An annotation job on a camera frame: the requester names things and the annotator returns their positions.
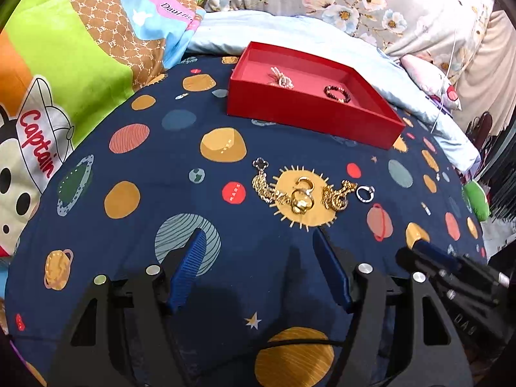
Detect pink print pillow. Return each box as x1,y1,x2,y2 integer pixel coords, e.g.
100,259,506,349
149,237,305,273
400,54,462,111

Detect gold chain bracelet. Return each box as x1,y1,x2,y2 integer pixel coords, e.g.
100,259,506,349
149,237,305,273
321,180,359,212

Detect gold chain with clover pendant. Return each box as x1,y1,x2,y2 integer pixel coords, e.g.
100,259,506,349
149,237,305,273
252,157,292,207

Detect red cardboard box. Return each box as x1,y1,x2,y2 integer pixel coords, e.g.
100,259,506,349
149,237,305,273
226,41,406,151

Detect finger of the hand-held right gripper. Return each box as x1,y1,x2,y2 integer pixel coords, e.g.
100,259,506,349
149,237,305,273
396,247,441,288
412,240,462,272

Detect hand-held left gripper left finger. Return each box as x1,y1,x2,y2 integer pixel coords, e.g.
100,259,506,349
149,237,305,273
48,228,209,387

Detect gold rings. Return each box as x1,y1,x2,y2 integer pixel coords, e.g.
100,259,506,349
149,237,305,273
291,176,316,215

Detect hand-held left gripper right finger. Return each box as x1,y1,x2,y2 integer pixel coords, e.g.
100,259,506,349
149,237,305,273
312,228,473,387

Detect pearl bracelet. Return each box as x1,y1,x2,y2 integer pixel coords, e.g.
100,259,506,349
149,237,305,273
269,65,295,89

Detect navy planet print blanket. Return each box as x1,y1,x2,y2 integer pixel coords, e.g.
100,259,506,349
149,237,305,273
4,54,488,387

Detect colourful cartoon pillow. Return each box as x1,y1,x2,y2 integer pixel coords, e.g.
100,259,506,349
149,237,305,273
0,0,208,259

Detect green plush object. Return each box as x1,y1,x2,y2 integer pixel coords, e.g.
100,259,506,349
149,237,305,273
463,180,491,222

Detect beige cloth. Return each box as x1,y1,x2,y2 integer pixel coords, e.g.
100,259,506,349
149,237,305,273
451,8,516,132

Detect grey floral pillow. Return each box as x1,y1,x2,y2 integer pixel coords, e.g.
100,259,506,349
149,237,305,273
203,0,496,77

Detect dark red bead bracelet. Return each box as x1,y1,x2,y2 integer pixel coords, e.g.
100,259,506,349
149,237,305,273
324,84,351,104

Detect white cable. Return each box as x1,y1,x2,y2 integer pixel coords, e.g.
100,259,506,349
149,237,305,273
430,28,458,134

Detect light blue blanket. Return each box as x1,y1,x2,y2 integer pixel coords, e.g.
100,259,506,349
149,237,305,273
184,10,481,172

